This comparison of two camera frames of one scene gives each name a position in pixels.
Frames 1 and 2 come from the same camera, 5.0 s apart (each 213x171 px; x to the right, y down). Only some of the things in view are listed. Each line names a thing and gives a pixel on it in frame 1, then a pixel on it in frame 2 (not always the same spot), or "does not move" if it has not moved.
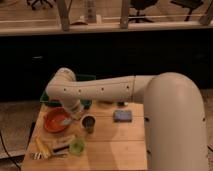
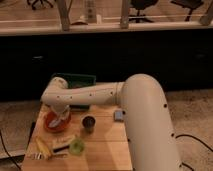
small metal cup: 88,123 does not move
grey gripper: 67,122 → 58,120
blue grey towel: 122,116 does not move
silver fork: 40,155 does not move
